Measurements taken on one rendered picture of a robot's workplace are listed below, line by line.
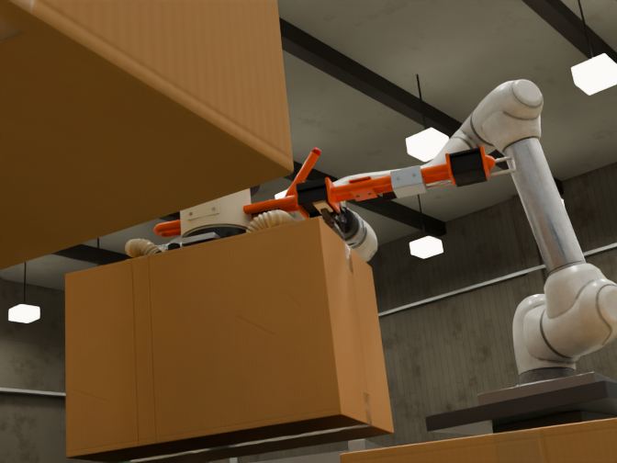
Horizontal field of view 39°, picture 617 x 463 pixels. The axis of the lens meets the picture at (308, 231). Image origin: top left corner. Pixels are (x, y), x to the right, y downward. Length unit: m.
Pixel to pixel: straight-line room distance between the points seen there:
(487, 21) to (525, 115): 9.41
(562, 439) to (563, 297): 1.32
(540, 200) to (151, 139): 2.04
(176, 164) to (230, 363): 1.34
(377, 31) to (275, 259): 9.89
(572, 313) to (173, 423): 1.05
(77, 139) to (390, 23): 11.08
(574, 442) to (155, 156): 0.70
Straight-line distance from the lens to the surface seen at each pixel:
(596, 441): 1.03
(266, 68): 0.46
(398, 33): 11.68
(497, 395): 2.39
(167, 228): 2.10
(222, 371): 1.76
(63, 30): 0.34
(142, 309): 1.88
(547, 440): 1.03
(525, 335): 2.46
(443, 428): 2.36
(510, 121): 2.44
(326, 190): 1.97
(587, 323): 2.28
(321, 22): 11.25
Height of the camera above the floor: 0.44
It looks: 20 degrees up
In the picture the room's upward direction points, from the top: 6 degrees counter-clockwise
